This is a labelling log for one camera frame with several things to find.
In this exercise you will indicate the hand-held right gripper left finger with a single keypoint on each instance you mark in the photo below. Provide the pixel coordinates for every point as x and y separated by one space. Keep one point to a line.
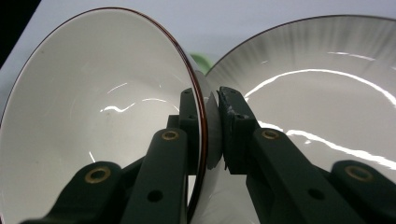
165 174

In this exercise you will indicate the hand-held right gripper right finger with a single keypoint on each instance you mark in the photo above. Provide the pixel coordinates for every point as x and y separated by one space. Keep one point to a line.
274 174

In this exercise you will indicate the white plate with dark rim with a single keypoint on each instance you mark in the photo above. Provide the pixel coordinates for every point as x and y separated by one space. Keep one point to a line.
311 99

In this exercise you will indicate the white bowl with dark rim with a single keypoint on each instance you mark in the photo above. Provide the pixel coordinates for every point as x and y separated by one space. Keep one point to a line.
93 93

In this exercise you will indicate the green plastic tray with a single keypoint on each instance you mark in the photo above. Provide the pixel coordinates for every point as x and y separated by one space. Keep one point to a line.
200 62

